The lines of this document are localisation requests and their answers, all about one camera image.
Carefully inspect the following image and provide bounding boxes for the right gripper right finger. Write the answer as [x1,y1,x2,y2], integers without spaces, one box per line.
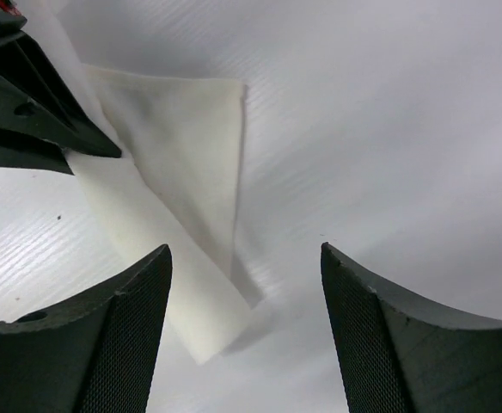
[321,243,502,412]

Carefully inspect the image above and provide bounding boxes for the white cloth napkin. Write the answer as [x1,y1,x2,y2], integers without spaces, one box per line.
[28,1,251,364]

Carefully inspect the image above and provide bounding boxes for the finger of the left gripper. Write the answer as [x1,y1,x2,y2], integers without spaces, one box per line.
[0,129,73,175]
[0,12,121,158]

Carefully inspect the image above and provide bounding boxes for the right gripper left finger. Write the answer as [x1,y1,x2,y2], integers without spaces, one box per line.
[0,245,173,412]

